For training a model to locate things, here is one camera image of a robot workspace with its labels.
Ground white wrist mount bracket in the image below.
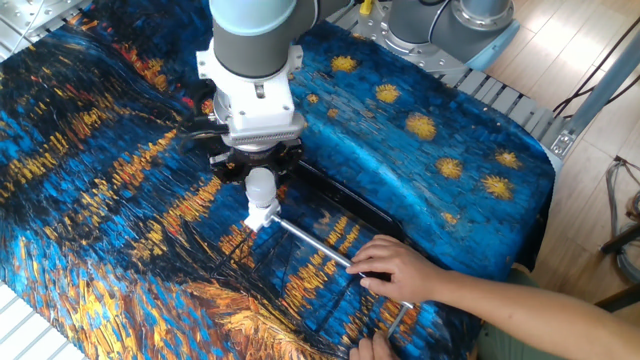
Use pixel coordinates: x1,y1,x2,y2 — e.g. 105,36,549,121
195,37,307,147

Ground starry night painting tablecloth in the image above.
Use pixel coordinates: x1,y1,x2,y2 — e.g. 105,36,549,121
0,0,557,360

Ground person's right hand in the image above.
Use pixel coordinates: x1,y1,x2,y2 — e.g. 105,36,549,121
345,234,446,304

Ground aluminium frame strut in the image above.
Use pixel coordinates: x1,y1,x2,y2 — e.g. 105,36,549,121
549,42,640,156

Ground white socket metal rod stand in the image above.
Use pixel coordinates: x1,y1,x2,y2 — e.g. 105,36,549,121
243,197,415,339

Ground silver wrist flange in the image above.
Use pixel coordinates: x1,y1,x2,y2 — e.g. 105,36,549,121
229,142,284,154

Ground black floor cables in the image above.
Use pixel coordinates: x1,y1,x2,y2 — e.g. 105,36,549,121
552,14,640,119

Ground grey floor cable bundle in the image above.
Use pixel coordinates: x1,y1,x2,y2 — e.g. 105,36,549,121
604,154,640,284

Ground white light bulb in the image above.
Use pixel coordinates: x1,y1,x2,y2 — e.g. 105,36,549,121
244,167,279,209

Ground dark furniture leg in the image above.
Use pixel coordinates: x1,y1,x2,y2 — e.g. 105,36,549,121
594,222,640,314

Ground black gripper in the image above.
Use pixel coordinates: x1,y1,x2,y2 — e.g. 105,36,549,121
208,142,305,185

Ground person's right forearm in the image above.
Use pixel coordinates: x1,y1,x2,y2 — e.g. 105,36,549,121
439,269,640,360

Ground person's left hand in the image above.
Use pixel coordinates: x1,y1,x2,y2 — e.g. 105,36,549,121
348,332,401,360

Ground black plastic tray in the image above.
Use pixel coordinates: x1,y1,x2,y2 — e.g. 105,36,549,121
274,159,409,276

